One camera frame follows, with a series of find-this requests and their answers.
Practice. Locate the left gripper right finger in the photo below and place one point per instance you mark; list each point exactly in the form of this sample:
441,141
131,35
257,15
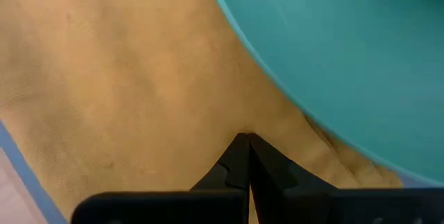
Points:
312,206

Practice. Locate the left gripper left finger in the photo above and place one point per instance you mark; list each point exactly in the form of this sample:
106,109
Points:
208,206

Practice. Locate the teal round plate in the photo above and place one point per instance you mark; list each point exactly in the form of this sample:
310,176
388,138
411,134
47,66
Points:
347,61

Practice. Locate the yellow cloth napkin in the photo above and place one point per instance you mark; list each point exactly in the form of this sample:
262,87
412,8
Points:
121,78

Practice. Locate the blue plastic tray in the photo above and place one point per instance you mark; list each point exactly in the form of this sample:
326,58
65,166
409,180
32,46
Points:
30,182

